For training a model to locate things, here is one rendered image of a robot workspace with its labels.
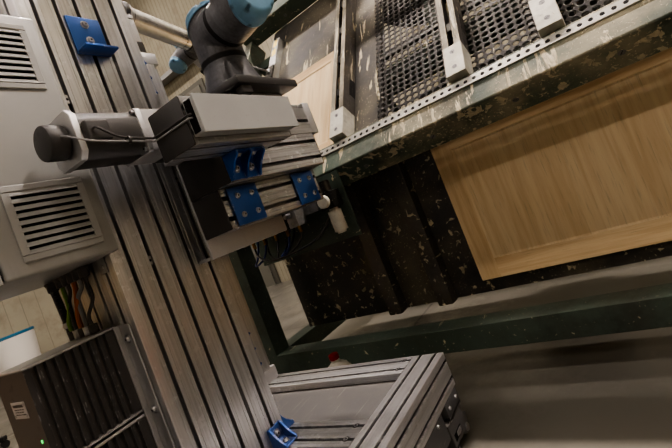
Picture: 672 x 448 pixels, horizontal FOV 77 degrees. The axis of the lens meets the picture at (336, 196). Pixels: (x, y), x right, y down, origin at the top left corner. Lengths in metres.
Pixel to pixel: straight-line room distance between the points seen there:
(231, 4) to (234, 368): 0.80
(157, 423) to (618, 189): 1.34
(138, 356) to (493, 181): 1.17
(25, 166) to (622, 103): 1.45
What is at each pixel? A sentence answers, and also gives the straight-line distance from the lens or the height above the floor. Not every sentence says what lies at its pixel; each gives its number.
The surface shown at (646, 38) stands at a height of 0.79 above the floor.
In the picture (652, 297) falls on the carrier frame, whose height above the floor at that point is 0.18.
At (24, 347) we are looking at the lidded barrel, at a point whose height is 0.46.
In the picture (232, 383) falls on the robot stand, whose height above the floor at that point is 0.41.
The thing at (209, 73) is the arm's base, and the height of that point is 1.10.
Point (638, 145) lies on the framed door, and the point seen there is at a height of 0.54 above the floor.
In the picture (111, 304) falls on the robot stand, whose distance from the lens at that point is 0.98.
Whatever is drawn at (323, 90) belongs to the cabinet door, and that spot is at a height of 1.17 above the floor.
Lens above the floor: 0.69
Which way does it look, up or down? 1 degrees up
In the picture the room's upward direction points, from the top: 21 degrees counter-clockwise
